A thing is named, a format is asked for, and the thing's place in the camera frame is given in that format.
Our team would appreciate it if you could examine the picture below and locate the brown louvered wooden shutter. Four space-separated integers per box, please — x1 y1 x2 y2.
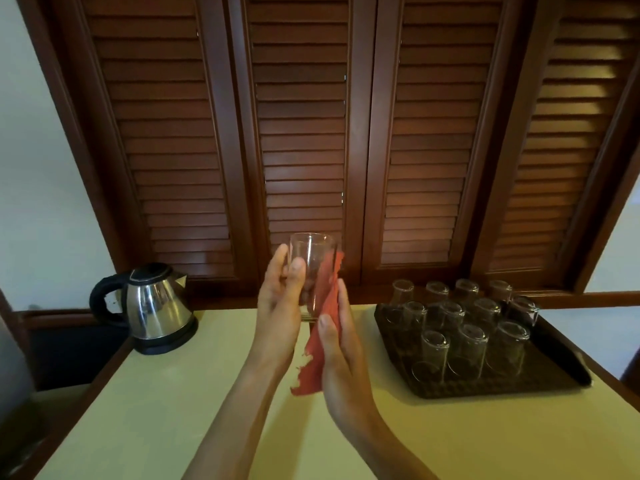
361 0 532 285
469 0 640 293
225 0 379 285
17 0 259 295

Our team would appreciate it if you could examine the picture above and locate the person's left hand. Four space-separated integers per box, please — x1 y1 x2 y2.
249 243 307 381

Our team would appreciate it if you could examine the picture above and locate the person's right hand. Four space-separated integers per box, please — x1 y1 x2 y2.
317 278 386 435

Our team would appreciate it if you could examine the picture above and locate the brown wooden wall rail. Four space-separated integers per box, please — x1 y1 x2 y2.
515 291 640 309

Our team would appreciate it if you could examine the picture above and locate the dark brown textured tray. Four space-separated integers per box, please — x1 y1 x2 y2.
373 302 593 399

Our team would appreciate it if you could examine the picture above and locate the steel electric kettle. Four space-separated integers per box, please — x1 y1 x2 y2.
89 262 199 355
133 317 199 355

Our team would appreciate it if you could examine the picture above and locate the brown wooden door frame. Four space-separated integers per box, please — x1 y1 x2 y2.
622 354 640 397

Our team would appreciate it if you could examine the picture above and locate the red cloth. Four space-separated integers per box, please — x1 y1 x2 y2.
289 251 346 397

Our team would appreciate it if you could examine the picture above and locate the person's left forearm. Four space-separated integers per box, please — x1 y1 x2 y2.
182 354 283 480

